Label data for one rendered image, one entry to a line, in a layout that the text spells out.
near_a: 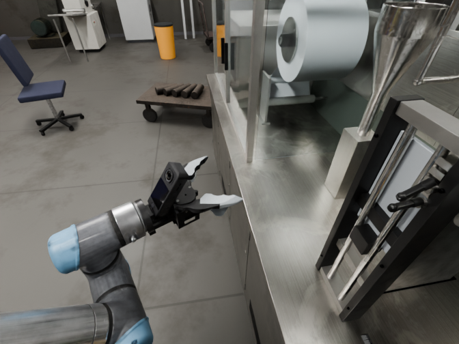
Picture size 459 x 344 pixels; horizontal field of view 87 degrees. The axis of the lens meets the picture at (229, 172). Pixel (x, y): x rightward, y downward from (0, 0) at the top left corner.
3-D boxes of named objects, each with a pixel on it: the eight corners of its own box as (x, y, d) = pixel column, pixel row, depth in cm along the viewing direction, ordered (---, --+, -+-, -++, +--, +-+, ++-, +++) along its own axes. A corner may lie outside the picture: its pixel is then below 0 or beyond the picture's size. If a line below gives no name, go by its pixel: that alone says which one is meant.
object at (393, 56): (315, 180, 104) (363, 28, 67) (345, 177, 106) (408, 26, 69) (331, 205, 94) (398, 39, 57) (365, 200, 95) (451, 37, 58)
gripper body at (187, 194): (187, 195, 60) (138, 217, 55) (186, 171, 54) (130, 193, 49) (203, 218, 56) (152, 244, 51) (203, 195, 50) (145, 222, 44)
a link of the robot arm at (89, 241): (63, 253, 48) (42, 226, 42) (120, 228, 53) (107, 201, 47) (69, 287, 43) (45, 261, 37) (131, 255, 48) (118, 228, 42)
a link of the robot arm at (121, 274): (104, 321, 49) (83, 297, 42) (93, 276, 56) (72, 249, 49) (143, 298, 52) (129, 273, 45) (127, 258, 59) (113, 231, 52)
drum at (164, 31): (159, 55, 564) (154, 22, 521) (177, 54, 569) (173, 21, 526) (158, 60, 534) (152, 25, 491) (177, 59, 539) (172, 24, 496)
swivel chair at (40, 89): (90, 114, 343) (57, 32, 277) (73, 135, 300) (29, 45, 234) (47, 115, 340) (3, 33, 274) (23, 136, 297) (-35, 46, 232)
